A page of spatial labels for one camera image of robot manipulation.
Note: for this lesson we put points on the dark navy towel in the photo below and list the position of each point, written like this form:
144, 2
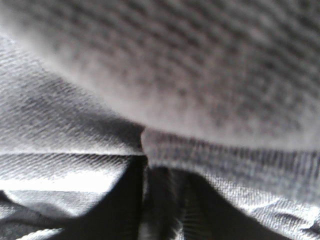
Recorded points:
159, 119

